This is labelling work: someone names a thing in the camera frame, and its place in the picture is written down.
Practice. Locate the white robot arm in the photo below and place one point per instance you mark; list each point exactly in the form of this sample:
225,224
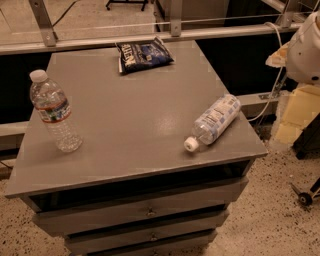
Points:
301,55

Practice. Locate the black wheeled cart base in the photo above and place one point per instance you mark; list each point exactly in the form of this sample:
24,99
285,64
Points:
305,198

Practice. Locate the middle drawer with knob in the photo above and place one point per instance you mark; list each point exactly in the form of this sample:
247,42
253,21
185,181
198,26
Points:
148,233

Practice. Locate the drawer with knob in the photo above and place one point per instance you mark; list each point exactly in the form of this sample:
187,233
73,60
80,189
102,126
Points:
162,246
148,233
102,215

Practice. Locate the top drawer with knob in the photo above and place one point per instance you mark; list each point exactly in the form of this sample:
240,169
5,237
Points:
102,215

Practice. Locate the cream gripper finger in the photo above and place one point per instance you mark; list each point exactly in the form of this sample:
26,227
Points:
278,58

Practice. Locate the metal railing frame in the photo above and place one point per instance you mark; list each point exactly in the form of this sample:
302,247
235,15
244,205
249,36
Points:
34,26

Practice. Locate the bottom drawer with knob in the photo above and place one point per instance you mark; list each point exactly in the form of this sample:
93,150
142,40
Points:
162,246

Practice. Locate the upright clear water bottle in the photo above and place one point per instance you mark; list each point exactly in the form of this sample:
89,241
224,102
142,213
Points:
54,109

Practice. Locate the yellow foam block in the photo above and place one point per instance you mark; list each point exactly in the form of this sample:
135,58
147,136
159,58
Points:
302,108

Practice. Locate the blue chip bag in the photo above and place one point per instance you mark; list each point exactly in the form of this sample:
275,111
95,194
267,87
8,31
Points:
134,57

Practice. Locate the lying blue-labelled water bottle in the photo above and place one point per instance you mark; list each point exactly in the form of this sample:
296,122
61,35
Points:
210,125

